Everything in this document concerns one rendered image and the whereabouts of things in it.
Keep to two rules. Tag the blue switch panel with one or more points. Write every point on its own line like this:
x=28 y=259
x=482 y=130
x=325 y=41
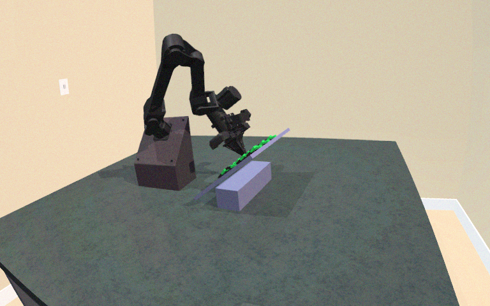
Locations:
x=238 y=190

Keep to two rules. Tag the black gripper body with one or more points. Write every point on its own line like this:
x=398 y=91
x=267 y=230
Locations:
x=225 y=133

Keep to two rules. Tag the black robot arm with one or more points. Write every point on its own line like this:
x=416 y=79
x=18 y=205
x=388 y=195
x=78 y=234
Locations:
x=176 y=51

